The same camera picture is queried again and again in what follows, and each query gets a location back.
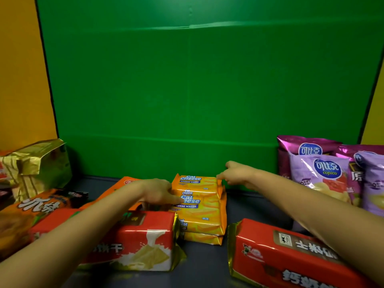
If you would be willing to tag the orange windowed snack pouch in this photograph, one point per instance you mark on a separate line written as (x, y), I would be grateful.
(127, 179)

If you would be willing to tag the lime yellow back panel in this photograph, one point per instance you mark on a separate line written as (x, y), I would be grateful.
(376, 116)

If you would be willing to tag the orange black snack bag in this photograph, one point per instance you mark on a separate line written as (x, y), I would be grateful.
(27, 215)

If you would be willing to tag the person's left forearm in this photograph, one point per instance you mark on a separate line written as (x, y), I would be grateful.
(60, 245)

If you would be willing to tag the person's right hand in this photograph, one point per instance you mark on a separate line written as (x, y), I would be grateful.
(243, 175)

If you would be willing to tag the magenta snack bag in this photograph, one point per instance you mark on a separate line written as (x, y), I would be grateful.
(288, 142)
(345, 151)

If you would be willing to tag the person's right forearm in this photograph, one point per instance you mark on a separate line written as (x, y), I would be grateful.
(330, 218)

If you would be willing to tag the person's left hand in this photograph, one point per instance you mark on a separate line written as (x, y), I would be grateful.
(159, 191)

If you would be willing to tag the dark grey shelf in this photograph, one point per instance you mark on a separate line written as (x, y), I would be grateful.
(246, 206)

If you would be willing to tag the gold striped bread snack packet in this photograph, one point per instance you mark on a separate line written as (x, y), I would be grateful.
(39, 167)

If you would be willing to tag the orange back panel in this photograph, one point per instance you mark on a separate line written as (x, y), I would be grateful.
(21, 71)

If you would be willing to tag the green back panel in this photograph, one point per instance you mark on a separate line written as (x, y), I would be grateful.
(180, 86)

